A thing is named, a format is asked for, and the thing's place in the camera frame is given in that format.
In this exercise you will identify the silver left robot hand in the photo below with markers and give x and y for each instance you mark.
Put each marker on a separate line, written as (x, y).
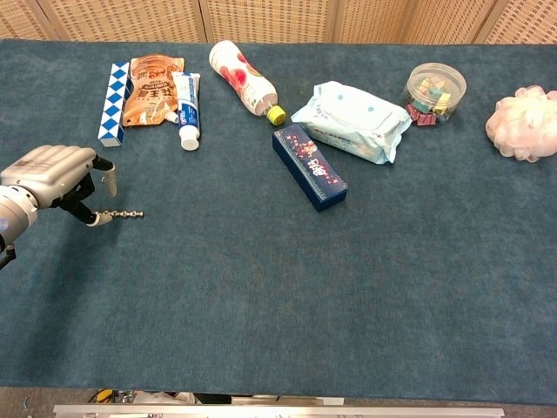
(48, 167)

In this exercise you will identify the aluminium frame rail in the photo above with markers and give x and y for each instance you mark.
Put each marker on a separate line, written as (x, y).
(278, 411)

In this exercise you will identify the white bottle yellow cap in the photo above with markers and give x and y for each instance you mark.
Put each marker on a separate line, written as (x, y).
(243, 78)

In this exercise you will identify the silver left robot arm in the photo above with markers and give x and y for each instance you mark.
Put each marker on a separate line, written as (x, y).
(13, 213)

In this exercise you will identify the woven folding screen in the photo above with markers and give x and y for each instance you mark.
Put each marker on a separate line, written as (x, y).
(278, 19)

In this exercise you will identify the orange snack pouch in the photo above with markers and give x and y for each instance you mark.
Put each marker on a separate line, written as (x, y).
(150, 89)

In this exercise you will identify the dark blue rectangular box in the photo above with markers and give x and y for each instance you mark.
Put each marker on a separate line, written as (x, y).
(311, 167)

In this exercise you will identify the clear jar of binder clips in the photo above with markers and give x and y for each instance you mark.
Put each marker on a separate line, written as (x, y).
(433, 93)

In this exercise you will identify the teal table cloth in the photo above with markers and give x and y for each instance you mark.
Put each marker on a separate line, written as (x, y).
(278, 261)

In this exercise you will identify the pink mesh bath sponge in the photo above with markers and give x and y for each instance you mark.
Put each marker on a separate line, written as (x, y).
(524, 124)

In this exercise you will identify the light blue wet wipes pack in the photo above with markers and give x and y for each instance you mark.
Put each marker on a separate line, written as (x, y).
(352, 119)

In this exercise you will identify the white blue toothpaste tube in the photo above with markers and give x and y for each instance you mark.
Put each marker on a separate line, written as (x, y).
(188, 109)

